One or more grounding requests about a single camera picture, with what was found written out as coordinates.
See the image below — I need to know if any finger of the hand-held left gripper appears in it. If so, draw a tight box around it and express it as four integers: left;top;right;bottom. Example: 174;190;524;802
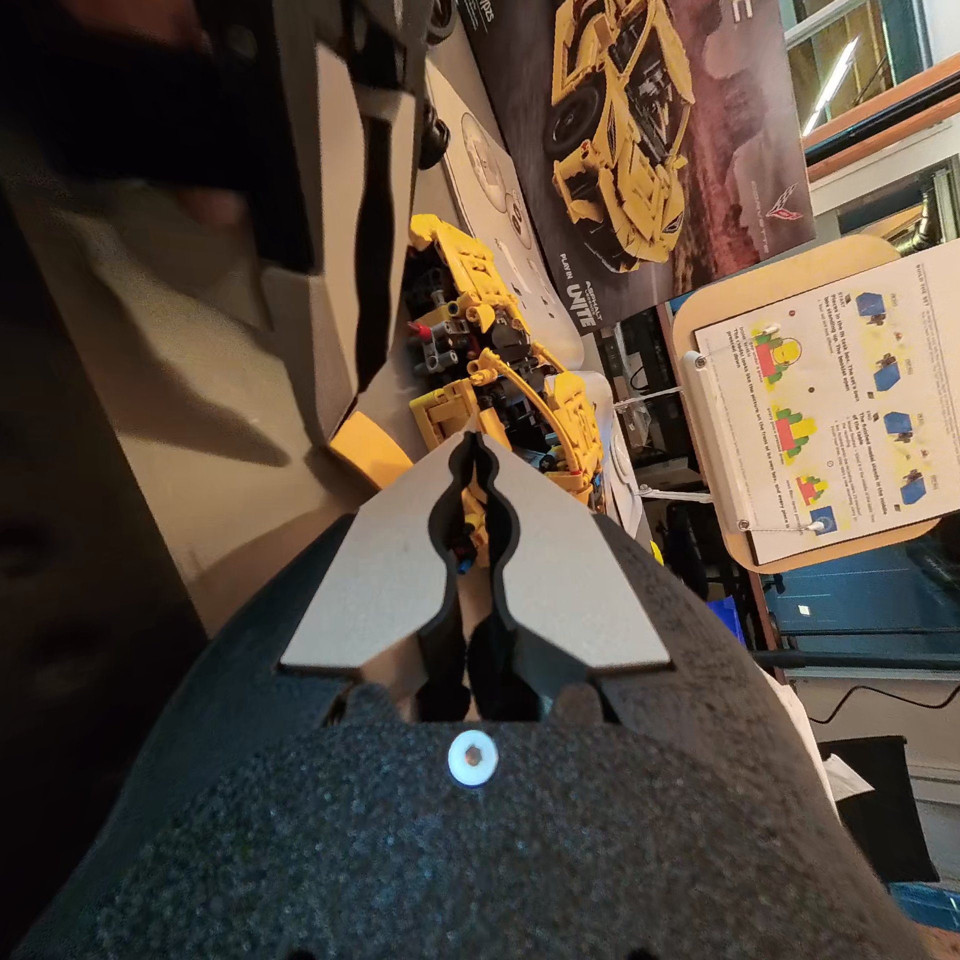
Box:
261;41;396;447
360;92;425;363

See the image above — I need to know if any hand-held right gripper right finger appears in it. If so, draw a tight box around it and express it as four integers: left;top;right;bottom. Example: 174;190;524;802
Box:
468;433;674;717

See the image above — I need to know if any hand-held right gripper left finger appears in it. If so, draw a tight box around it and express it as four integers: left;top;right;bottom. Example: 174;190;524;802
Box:
279;429;481;714

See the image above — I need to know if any yellow curved car panel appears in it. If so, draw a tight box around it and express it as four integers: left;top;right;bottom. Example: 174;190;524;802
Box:
328;411;415;498

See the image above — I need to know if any yellow toy brick car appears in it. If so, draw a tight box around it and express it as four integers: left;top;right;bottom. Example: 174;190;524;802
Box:
405;213;607;579

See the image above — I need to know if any grey desk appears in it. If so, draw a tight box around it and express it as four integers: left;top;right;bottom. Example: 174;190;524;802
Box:
0;52;646;721

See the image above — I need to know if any person's left hand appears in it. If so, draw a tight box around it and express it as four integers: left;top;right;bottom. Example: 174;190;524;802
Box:
174;186;252;228

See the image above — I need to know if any white instruction booklet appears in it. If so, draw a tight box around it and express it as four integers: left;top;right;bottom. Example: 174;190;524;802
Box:
426;58;588;370

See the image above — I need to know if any clear plastic bag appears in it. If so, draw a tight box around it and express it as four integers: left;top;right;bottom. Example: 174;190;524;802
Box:
588;371;655;543

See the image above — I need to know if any small blue bin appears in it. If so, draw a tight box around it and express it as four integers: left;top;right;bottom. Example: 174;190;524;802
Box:
703;594;753;649

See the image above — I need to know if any black storage shelf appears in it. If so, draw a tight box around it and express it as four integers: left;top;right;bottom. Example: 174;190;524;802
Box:
598;300;702;485

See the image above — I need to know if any toy car box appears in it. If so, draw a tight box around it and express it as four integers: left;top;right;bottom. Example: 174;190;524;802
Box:
459;0;819;333

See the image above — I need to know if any large blue crate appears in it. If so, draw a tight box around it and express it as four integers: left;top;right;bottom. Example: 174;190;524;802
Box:
763;540;960;663

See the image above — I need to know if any clipboard with instruction sheet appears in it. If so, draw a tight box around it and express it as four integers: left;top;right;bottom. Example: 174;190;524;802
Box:
669;234;960;576

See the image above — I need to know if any printed instruction sheet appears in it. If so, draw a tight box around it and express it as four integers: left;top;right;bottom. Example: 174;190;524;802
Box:
693;240;960;569

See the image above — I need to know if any black cloth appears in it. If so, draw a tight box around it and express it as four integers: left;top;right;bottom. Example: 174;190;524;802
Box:
816;737;942;888

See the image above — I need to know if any white mounting bracket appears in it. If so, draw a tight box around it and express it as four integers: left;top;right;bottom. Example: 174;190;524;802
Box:
678;348;753;535

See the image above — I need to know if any black cable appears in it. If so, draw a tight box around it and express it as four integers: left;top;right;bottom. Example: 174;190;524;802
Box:
808;675;960;729

